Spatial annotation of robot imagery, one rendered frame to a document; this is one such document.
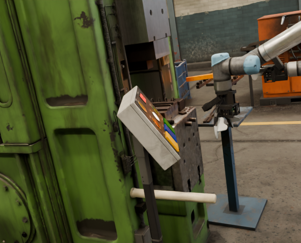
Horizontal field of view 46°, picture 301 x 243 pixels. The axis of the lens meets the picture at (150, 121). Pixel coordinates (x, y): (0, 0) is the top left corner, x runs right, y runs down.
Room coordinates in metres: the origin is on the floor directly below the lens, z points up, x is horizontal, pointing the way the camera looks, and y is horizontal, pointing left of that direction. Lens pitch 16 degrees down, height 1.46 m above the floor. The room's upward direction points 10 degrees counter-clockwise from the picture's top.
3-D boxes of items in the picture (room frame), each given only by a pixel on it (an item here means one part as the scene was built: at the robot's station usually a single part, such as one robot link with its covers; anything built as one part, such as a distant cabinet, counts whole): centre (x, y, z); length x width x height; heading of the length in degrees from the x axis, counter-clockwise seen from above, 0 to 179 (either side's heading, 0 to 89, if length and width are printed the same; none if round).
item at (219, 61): (1.47, -0.33, 1.23); 0.09 x 0.08 x 0.11; 57
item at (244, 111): (2.35, -0.52, 0.75); 0.40 x 0.30 x 0.02; 148
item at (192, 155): (2.08, 0.04, 0.69); 0.56 x 0.38 x 0.45; 63
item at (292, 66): (1.76, -0.75, 1.12); 0.08 x 0.05 x 0.08; 153
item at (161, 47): (2.03, 0.06, 1.32); 0.42 x 0.20 x 0.10; 63
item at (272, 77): (1.79, -0.68, 1.11); 0.12 x 0.08 x 0.09; 63
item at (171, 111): (2.03, 0.06, 0.96); 0.42 x 0.20 x 0.09; 63
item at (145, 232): (1.67, 0.14, 0.36); 0.09 x 0.07 x 0.12; 153
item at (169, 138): (1.29, -0.07, 1.01); 0.07 x 0.05 x 0.07; 178
